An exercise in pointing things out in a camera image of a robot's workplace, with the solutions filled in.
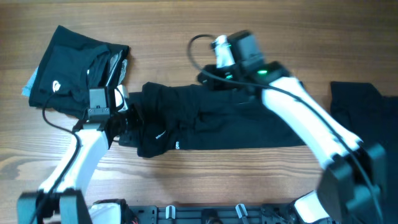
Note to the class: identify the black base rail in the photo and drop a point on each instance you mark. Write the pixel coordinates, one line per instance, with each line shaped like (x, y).
(274, 213)

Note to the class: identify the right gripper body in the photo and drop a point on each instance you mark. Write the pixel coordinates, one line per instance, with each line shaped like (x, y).
(210, 75)

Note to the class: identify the folded black shirt with logo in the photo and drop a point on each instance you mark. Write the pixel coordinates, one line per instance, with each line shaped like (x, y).
(72, 65)

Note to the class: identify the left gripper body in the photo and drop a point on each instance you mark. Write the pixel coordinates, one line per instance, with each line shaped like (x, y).
(130, 118)

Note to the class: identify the folded grey garment underneath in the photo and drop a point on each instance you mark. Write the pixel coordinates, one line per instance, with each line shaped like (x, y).
(26, 90)

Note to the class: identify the black polo shirt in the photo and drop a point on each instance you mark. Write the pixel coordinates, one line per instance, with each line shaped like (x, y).
(194, 117)

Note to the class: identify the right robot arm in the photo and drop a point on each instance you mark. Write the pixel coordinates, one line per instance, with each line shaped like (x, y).
(354, 173)

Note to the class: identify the pile of black clothes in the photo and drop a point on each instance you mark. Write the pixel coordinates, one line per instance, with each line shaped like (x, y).
(360, 108)

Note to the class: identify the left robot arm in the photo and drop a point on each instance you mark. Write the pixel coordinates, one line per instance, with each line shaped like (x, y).
(63, 192)

